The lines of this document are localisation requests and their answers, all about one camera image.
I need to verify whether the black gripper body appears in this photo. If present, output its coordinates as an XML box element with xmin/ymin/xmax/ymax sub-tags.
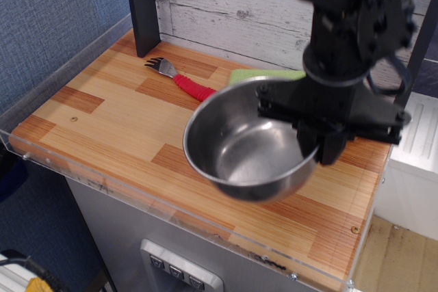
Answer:
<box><xmin>256</xmin><ymin>78</ymin><xmax>411</xmax><ymax>144</ymax></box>

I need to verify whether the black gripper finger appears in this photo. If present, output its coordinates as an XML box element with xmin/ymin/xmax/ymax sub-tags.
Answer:
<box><xmin>318</xmin><ymin>128</ymin><xmax>348</xmax><ymax>165</ymax></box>
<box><xmin>296</xmin><ymin>120</ymin><xmax>320</xmax><ymax>157</ymax></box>

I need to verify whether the stainless steel pot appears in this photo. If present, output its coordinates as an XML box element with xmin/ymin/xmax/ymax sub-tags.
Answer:
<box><xmin>183</xmin><ymin>77</ymin><xmax>318</xmax><ymax>203</ymax></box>

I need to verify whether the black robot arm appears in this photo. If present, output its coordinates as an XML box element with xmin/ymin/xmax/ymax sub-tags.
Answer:
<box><xmin>256</xmin><ymin>0</ymin><xmax>415</xmax><ymax>165</ymax></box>

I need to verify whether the yellow object at corner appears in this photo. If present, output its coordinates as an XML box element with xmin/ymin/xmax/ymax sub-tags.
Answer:
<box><xmin>25</xmin><ymin>277</ymin><xmax>53</xmax><ymax>292</ymax></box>

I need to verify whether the white metal box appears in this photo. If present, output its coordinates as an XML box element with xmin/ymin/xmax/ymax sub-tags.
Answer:
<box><xmin>374</xmin><ymin>93</ymin><xmax>437</xmax><ymax>240</ymax></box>

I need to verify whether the green folded cloth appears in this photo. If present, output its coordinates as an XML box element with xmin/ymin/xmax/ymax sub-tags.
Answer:
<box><xmin>229</xmin><ymin>69</ymin><xmax>306</xmax><ymax>85</ymax></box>

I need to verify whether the clear acrylic table guard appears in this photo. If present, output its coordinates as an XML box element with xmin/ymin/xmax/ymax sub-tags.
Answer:
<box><xmin>1</xmin><ymin>122</ymin><xmax>389</xmax><ymax>291</ymax></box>

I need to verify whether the silver button control panel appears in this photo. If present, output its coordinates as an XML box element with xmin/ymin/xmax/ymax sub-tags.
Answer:
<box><xmin>140</xmin><ymin>239</ymin><xmax>224</xmax><ymax>291</ymax></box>

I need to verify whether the dark vertical post right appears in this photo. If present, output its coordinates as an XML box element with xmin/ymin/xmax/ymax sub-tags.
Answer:
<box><xmin>394</xmin><ymin>0</ymin><xmax>437</xmax><ymax>107</ymax></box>

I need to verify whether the dark vertical post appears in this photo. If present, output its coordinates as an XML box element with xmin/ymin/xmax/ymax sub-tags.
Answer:
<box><xmin>129</xmin><ymin>0</ymin><xmax>161</xmax><ymax>57</ymax></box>
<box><xmin>394</xmin><ymin>0</ymin><xmax>437</xmax><ymax>107</ymax></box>

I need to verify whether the red handled metal spork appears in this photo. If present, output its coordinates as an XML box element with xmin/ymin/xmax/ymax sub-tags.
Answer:
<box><xmin>145</xmin><ymin>57</ymin><xmax>216</xmax><ymax>102</ymax></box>

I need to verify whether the dark vertical post left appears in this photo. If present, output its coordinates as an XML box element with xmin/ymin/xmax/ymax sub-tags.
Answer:
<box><xmin>129</xmin><ymin>0</ymin><xmax>161</xmax><ymax>57</ymax></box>

